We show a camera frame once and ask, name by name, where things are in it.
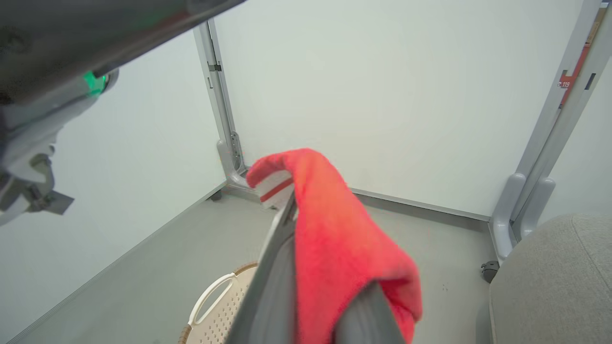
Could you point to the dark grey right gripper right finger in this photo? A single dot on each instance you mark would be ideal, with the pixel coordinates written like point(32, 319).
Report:
point(368, 320)

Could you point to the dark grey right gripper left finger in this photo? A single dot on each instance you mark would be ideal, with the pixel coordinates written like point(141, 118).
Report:
point(272, 296)

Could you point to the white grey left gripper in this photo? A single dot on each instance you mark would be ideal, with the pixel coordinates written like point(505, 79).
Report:
point(43, 119)

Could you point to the red fluffy clothing white trim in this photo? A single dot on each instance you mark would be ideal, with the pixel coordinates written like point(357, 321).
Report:
point(334, 239)

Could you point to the cream laundry basket brown rim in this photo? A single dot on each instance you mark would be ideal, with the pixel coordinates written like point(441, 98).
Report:
point(215, 325)

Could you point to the black caster wheel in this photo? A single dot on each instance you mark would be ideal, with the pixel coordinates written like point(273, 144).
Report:
point(216, 195)
point(489, 271)

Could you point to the grey fabric sofa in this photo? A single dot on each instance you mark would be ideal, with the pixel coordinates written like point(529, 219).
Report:
point(554, 286)

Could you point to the red label strip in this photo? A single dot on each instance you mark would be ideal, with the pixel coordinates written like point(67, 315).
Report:
point(573, 67)

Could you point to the grey partition bottom rail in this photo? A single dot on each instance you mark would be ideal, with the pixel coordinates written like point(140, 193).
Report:
point(420, 205)

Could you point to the slim grey partition post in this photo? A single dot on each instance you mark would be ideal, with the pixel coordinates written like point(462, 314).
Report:
point(220, 105)

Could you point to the grey metal wrist camera bracket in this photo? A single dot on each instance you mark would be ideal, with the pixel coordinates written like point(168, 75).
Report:
point(43, 198)

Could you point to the wide grey partition post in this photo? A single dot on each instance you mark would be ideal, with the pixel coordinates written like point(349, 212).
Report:
point(550, 143)

